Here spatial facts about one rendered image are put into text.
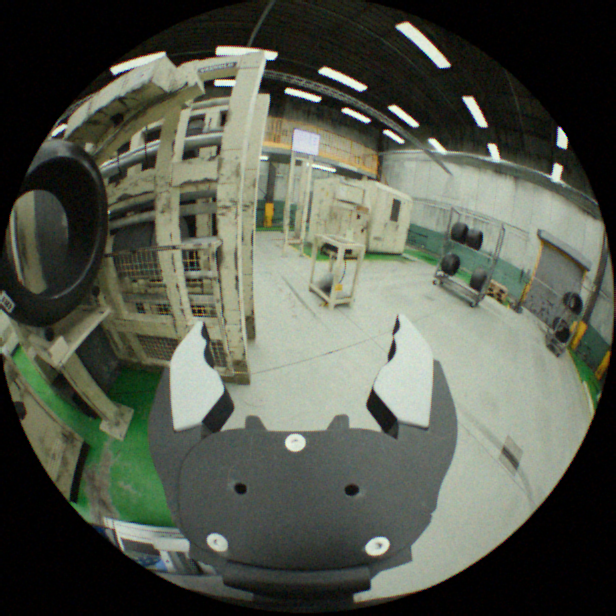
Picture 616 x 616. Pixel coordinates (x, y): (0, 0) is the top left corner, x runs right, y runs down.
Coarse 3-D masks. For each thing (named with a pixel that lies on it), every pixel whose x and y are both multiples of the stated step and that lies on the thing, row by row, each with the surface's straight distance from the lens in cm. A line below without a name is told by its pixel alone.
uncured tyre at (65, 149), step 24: (48, 144) 83; (72, 144) 87; (48, 168) 107; (72, 168) 103; (96, 168) 89; (24, 192) 105; (72, 192) 112; (96, 192) 87; (72, 216) 112; (96, 216) 102; (72, 240) 111; (96, 240) 86; (0, 264) 70; (72, 264) 110; (96, 264) 85; (0, 288) 71; (24, 288) 71; (48, 288) 104; (72, 288) 78; (24, 312) 73; (48, 312) 74
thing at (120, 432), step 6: (114, 402) 173; (126, 408) 162; (126, 414) 160; (132, 414) 157; (126, 420) 157; (102, 426) 169; (120, 426) 158; (126, 426) 155; (108, 432) 164; (114, 432) 160; (120, 432) 156; (120, 438) 155
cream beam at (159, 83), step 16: (144, 64) 99; (160, 64) 92; (128, 80) 99; (144, 80) 89; (160, 80) 90; (96, 96) 115; (112, 96) 100; (128, 96) 95; (144, 96) 95; (160, 96) 95; (80, 112) 123; (96, 112) 106; (112, 112) 106; (80, 128) 118; (96, 128) 120
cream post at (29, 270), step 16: (32, 192) 119; (16, 208) 115; (32, 208) 117; (16, 224) 114; (32, 224) 116; (16, 240) 113; (32, 240) 115; (16, 256) 117; (32, 256) 114; (32, 272) 114; (32, 288) 114; (64, 368) 125; (80, 368) 130; (80, 384) 132; (96, 384) 139; (96, 400) 141; (112, 416) 152
